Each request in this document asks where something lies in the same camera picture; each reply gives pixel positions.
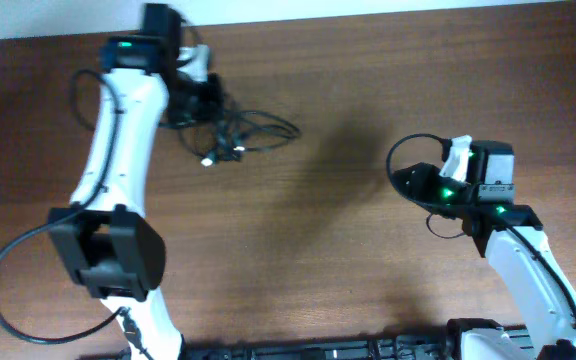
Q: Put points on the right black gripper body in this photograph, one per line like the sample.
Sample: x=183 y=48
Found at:
x=444 y=194

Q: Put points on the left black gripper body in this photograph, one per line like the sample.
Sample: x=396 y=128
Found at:
x=188 y=101

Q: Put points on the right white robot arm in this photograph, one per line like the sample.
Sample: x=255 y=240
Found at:
x=475 y=185

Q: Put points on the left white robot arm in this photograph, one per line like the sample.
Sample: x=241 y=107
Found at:
x=104 y=242

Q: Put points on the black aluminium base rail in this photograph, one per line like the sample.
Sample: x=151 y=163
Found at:
x=318 y=347

